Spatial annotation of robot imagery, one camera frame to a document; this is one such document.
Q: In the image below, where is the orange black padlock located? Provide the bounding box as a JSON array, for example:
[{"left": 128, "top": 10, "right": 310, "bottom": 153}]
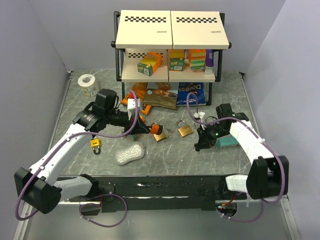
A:
[{"left": 149, "top": 122, "right": 163, "bottom": 135}]

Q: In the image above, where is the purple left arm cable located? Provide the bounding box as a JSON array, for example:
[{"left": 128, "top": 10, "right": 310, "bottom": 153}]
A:
[{"left": 14, "top": 89, "right": 140, "bottom": 221}]

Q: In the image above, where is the brown chip bag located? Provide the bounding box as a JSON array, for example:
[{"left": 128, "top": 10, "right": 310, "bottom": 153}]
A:
[{"left": 143, "top": 82, "right": 179, "bottom": 110}]

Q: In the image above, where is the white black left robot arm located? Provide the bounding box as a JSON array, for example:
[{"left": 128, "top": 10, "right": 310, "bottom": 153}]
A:
[{"left": 14, "top": 89, "right": 153, "bottom": 214}]

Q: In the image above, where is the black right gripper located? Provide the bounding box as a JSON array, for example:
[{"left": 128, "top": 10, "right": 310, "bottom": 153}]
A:
[{"left": 196, "top": 122, "right": 229, "bottom": 150}]

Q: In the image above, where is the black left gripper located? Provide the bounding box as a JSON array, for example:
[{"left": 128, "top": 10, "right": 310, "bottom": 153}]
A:
[{"left": 105, "top": 109, "right": 150, "bottom": 137}]

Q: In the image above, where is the teal rectangular box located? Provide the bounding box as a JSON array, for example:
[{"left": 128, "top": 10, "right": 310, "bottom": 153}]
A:
[{"left": 216, "top": 136, "right": 239, "bottom": 149}]

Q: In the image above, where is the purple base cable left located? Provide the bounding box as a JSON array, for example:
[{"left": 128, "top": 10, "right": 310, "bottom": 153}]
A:
[{"left": 79, "top": 194, "right": 128, "bottom": 228}]

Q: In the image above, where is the black frame cream shelf rack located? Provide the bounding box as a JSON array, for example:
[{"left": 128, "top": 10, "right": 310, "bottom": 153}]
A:
[{"left": 111, "top": 10, "right": 232, "bottom": 106}]

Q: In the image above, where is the green yellow box on shelf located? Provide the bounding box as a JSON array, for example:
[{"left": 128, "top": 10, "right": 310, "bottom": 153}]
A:
[{"left": 168, "top": 49, "right": 185, "bottom": 72}]

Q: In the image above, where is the orange green box on table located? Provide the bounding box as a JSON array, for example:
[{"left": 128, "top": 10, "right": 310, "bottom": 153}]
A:
[{"left": 123, "top": 134, "right": 138, "bottom": 141}]

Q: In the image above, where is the white tape roll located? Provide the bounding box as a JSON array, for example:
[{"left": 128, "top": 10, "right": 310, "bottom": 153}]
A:
[{"left": 77, "top": 74, "right": 100, "bottom": 97}]

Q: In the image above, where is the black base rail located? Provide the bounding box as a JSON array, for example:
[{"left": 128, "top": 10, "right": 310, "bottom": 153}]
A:
[{"left": 70, "top": 175, "right": 247, "bottom": 213}]

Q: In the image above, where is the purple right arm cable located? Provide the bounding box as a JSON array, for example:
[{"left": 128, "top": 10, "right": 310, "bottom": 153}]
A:
[{"left": 186, "top": 91, "right": 287, "bottom": 203}]

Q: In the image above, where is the orange Reese's bag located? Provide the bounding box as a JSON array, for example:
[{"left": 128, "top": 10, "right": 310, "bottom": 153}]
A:
[{"left": 121, "top": 82, "right": 152, "bottom": 115}]

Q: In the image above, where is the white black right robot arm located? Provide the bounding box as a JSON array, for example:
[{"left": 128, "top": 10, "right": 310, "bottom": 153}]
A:
[{"left": 191, "top": 103, "right": 289, "bottom": 199}]

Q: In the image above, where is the stacked coloured sponges pack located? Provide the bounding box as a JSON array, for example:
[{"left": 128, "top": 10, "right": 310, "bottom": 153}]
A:
[{"left": 187, "top": 49, "right": 206, "bottom": 71}]

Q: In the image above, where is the blue Doritos bag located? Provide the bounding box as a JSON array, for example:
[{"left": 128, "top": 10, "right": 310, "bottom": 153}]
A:
[{"left": 176, "top": 81, "right": 207, "bottom": 106}]

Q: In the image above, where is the yellow black padlock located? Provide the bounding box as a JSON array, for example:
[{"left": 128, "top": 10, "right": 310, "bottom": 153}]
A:
[{"left": 90, "top": 138, "right": 101, "bottom": 155}]

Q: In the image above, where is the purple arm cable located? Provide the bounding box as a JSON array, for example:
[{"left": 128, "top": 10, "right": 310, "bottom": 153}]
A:
[
  {"left": 186, "top": 91, "right": 287, "bottom": 203},
  {"left": 14, "top": 89, "right": 140, "bottom": 221}
]

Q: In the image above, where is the orange green box on shelf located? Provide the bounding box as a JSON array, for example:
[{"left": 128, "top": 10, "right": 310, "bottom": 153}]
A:
[{"left": 137, "top": 51, "right": 163, "bottom": 77}]

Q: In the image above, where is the purple white bottle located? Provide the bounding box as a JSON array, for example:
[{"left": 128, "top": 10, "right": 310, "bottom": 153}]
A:
[{"left": 204, "top": 49, "right": 214, "bottom": 75}]

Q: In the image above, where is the brass padlock long shackle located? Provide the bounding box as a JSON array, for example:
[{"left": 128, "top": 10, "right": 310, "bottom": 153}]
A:
[{"left": 153, "top": 131, "right": 167, "bottom": 142}]

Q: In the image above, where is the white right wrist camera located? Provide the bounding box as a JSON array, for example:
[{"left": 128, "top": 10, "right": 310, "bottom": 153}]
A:
[{"left": 193, "top": 111, "right": 206, "bottom": 123}]

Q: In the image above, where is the large brass padlock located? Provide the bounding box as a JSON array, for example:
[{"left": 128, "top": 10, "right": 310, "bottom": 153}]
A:
[{"left": 176, "top": 119, "right": 193, "bottom": 138}]

